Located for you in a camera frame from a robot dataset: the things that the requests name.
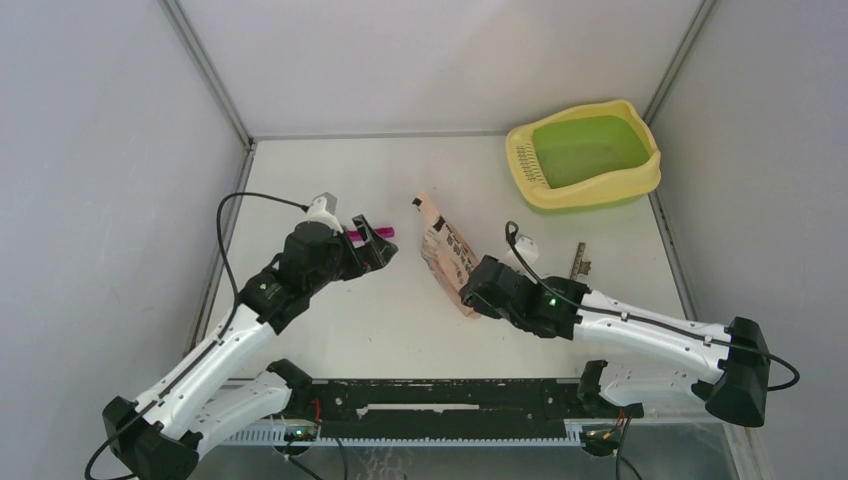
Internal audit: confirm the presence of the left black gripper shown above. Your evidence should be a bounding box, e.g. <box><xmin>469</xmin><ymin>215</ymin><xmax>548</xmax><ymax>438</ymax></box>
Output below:
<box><xmin>306</xmin><ymin>215</ymin><xmax>396</xmax><ymax>295</ymax></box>

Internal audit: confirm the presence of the magenta plastic scoop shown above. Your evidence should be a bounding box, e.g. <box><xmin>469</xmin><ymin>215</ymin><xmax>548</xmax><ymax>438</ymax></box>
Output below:
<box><xmin>347</xmin><ymin>226</ymin><xmax>396</xmax><ymax>244</ymax></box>

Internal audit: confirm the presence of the black sealing clip strip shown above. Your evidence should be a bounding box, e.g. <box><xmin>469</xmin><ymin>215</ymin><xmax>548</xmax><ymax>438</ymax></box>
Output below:
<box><xmin>569</xmin><ymin>242</ymin><xmax>591</xmax><ymax>280</ymax></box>

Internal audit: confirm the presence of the pink cat litter bag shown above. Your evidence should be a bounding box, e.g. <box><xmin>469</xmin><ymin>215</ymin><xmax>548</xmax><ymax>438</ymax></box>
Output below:
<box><xmin>412</xmin><ymin>191</ymin><xmax>480</xmax><ymax>319</ymax></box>

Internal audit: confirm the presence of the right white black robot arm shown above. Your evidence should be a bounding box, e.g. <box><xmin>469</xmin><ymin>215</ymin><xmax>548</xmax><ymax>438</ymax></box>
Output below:
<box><xmin>459</xmin><ymin>256</ymin><xmax>771</xmax><ymax>428</ymax></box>

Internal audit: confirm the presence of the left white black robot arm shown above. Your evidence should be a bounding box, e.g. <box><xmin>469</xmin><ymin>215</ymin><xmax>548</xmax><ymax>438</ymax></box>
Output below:
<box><xmin>102</xmin><ymin>216</ymin><xmax>398</xmax><ymax>479</ymax></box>

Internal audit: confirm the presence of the yellow green litter box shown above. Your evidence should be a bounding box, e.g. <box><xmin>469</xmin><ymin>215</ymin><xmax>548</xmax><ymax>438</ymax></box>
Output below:
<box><xmin>505</xmin><ymin>99</ymin><xmax>662</xmax><ymax>214</ymax></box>

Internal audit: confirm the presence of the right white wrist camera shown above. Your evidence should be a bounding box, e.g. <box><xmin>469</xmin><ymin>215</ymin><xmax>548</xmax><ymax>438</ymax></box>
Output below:
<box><xmin>504</xmin><ymin>234</ymin><xmax>539</xmax><ymax>269</ymax></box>

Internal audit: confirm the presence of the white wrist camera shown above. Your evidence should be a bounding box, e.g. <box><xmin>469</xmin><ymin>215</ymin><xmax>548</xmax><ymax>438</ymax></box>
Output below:
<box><xmin>504</xmin><ymin>234</ymin><xmax>539</xmax><ymax>269</ymax></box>
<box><xmin>305</xmin><ymin>192</ymin><xmax>343</xmax><ymax>233</ymax></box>

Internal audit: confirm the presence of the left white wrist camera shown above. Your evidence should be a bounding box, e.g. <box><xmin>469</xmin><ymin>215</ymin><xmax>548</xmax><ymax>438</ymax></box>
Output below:
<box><xmin>305</xmin><ymin>192</ymin><xmax>343</xmax><ymax>233</ymax></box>

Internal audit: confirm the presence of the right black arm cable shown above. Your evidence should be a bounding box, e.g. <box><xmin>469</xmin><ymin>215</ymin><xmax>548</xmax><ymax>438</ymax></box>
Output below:
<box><xmin>503</xmin><ymin>220</ymin><xmax>802</xmax><ymax>393</ymax></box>

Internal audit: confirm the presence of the white slotted cable duct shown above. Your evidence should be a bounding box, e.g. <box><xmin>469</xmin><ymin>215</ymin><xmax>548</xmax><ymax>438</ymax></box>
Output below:
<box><xmin>222</xmin><ymin>422</ymin><xmax>585</xmax><ymax>447</ymax></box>

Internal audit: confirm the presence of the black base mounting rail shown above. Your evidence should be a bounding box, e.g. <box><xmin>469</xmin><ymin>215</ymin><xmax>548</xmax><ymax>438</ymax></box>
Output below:
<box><xmin>282</xmin><ymin>378</ymin><xmax>643</xmax><ymax>432</ymax></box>

